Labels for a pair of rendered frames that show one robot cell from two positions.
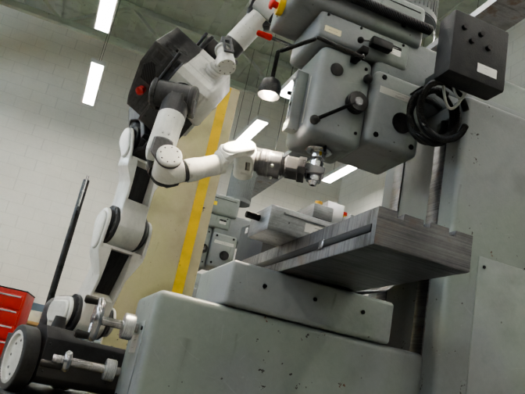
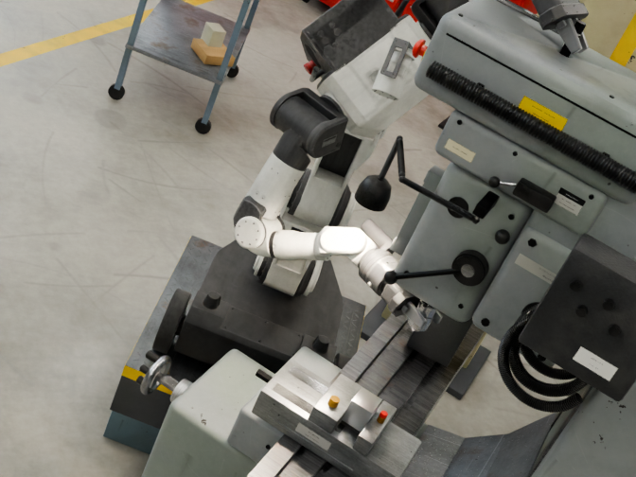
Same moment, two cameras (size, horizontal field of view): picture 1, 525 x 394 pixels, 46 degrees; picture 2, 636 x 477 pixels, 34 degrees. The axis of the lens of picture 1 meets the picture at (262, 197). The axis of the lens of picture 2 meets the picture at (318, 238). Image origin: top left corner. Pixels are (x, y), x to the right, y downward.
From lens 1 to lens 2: 2.11 m
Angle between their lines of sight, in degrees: 57
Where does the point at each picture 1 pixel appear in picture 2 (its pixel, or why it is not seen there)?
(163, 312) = (170, 423)
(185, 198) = (605, 35)
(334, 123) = (432, 283)
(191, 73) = (343, 88)
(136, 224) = (322, 208)
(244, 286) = (247, 437)
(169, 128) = (266, 188)
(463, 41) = (565, 306)
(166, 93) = (285, 128)
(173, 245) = not seen: hidden behind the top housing
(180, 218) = not seen: hidden behind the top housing
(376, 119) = (495, 302)
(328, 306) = not seen: outside the picture
